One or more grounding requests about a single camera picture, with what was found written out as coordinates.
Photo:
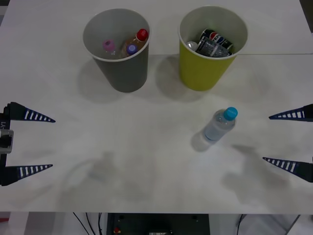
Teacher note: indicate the grey speckled can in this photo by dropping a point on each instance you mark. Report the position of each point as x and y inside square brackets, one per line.
[212, 48]

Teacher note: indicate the amber bottle with red cap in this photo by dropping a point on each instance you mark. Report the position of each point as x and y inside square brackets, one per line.
[137, 41]

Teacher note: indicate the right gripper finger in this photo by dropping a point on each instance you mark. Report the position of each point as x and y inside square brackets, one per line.
[305, 113]
[303, 170]

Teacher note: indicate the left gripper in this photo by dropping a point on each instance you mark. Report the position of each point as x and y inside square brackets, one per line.
[5, 124]

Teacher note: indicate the clear bottle with pink cap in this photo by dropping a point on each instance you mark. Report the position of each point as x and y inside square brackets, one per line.
[108, 46]

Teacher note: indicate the bottle with purple cap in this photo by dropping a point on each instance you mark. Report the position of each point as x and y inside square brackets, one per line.
[131, 49]

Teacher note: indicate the yellow-green plastic waste bin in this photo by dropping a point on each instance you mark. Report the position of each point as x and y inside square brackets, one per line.
[200, 71]

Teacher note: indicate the black can with round logo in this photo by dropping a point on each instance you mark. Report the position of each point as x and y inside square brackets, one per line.
[217, 36]

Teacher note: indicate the clear bottle with blue cap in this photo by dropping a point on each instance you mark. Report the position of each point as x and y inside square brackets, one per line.
[217, 128]

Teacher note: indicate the grey plastic waste bin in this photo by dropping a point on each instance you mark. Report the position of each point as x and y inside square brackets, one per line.
[127, 73]

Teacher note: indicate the black robot torso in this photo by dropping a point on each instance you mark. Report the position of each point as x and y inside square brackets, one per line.
[159, 224]

